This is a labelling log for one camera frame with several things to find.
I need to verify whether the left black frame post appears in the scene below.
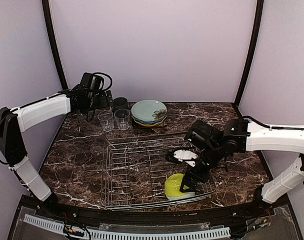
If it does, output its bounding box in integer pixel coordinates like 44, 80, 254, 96
41, 0, 68, 90

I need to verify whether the right black frame post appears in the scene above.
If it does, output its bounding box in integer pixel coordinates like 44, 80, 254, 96
233, 0, 264, 109

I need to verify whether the pale celadon ribbed bowl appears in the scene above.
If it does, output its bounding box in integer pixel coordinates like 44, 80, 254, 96
166, 192, 195, 201

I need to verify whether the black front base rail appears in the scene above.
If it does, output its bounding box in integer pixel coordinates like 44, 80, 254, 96
18, 195, 301, 239

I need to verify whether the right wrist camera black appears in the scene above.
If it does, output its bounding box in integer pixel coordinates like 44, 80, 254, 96
166, 148, 198, 167

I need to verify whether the white slotted cable duct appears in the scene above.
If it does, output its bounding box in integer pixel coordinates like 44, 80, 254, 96
23, 214, 231, 240

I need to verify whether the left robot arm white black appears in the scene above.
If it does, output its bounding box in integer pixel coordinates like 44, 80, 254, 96
0, 72, 113, 203

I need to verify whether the grey mug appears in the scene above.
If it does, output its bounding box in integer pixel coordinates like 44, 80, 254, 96
112, 97, 128, 112

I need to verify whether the yellow dotted plate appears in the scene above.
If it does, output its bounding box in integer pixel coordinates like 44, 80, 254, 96
134, 121, 163, 128

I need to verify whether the blue dotted plate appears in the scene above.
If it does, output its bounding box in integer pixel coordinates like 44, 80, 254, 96
132, 117, 166, 126

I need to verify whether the light green flower plate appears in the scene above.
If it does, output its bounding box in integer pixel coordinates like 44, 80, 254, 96
131, 99, 167, 122

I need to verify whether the clear glass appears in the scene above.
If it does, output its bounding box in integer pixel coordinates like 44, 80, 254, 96
98, 110, 114, 132
114, 109, 130, 131

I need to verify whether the black frame post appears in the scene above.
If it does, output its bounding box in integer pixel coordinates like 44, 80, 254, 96
233, 0, 264, 109
41, 0, 68, 90

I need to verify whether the lime green bowl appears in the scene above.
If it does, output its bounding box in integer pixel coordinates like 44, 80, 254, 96
164, 173, 185, 199

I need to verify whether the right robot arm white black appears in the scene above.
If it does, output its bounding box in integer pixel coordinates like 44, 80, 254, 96
180, 116, 304, 205

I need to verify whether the wire dish rack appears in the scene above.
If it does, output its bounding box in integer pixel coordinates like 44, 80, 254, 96
101, 132, 216, 210

